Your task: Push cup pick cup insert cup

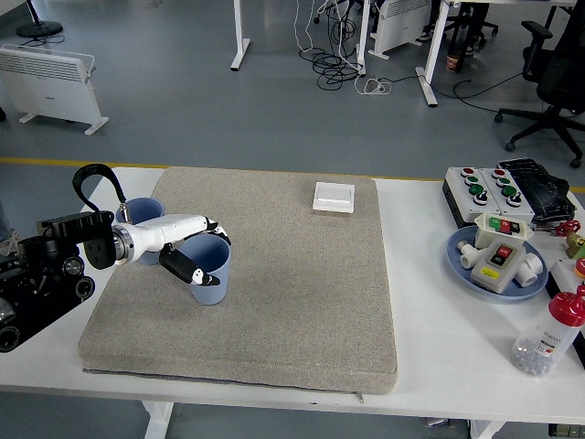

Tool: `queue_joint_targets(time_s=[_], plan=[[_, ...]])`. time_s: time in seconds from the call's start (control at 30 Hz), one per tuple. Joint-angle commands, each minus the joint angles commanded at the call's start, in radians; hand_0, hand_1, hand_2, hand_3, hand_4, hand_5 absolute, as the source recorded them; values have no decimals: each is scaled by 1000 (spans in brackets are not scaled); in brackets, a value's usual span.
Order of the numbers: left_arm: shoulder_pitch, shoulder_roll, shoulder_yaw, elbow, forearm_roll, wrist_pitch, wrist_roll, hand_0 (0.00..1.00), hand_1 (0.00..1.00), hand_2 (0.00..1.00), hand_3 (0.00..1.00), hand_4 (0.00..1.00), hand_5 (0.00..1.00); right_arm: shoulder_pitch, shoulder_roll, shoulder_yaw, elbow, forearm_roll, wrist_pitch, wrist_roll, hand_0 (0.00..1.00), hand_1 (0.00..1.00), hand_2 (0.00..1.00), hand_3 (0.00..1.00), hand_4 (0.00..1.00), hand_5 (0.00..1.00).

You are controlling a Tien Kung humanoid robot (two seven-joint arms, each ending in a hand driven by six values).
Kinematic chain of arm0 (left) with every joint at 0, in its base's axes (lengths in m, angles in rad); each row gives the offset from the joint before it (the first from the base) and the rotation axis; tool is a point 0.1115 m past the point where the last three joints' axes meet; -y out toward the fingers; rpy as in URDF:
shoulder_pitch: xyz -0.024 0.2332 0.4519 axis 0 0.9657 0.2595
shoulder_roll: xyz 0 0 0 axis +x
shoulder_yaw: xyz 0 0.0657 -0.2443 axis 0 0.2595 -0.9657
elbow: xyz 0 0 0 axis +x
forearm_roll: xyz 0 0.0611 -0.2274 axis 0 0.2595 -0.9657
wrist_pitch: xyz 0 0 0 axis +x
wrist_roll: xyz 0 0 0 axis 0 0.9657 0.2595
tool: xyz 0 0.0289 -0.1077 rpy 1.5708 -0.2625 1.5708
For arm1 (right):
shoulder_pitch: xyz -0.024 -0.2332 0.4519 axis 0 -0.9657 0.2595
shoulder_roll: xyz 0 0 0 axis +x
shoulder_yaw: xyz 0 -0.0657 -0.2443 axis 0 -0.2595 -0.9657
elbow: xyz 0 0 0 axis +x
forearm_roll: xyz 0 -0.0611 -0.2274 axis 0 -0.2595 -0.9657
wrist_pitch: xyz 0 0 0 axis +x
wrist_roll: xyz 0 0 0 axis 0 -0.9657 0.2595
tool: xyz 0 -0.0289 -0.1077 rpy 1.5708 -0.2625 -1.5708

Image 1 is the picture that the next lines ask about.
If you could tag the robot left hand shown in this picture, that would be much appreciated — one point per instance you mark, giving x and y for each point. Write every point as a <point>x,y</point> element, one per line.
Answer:
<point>169,228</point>

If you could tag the blue ribbed cup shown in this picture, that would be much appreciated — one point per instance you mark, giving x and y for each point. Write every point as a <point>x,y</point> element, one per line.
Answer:
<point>215,295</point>
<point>146,208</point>

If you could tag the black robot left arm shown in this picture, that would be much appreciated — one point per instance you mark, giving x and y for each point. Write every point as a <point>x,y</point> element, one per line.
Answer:
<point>45,283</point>

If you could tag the grey-brown mat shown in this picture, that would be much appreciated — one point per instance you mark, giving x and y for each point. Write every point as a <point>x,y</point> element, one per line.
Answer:
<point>274,297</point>

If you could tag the person's shoe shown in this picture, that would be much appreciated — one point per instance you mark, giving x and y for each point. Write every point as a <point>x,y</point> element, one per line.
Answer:
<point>9,244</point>

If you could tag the person's leg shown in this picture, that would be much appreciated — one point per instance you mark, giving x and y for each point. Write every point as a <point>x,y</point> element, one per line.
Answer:
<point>3,219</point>

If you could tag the white panel heater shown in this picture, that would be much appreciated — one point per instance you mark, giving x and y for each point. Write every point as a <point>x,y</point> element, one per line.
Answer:
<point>45,87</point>
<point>397,27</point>

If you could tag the white table leg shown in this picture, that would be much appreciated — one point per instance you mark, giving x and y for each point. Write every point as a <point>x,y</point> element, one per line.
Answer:
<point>157,420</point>
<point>486,431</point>

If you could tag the white desk leg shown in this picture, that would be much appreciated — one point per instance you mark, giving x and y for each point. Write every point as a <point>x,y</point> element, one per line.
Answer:
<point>239,46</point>
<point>427,87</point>
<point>363,27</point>

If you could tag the black fan stand base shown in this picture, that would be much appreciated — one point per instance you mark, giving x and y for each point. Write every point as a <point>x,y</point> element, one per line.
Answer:
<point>40,29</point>

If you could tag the grey three-button control box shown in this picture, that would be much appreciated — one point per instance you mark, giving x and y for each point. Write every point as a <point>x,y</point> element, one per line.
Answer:
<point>457,192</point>
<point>496,192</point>

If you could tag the white pipe fitting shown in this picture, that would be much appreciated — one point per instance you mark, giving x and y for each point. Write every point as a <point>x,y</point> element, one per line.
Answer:
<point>530,270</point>
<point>468,260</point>

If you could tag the brown can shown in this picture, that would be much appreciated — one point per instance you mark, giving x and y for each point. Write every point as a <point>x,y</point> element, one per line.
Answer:
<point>452,63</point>

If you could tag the blue plate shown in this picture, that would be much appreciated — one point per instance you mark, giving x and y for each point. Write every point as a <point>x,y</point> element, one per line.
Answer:
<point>503,295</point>

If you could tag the black chair base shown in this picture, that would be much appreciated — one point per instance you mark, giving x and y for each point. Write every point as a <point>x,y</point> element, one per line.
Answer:
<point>475,23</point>

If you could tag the clear bottle red cap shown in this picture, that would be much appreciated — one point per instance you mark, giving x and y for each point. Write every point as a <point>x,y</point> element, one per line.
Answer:
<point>544,347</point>

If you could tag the white box red button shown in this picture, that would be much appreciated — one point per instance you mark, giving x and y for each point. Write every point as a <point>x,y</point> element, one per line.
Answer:
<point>564,274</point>

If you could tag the black office chair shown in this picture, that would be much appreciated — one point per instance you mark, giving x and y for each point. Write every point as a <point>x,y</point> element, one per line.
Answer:
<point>557,78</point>

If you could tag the black crate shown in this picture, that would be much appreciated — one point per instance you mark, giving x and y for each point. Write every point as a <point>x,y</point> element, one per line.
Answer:
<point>566,432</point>

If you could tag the white wall switch plate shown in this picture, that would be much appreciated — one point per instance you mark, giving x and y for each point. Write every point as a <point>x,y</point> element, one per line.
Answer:
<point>333,196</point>

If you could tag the beige green-red push-button switch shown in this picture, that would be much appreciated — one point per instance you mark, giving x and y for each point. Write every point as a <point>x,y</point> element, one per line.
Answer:
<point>484,235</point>

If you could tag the beige red-black push-button switch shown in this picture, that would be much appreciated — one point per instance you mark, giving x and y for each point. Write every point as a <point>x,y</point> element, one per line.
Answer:
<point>486,274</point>

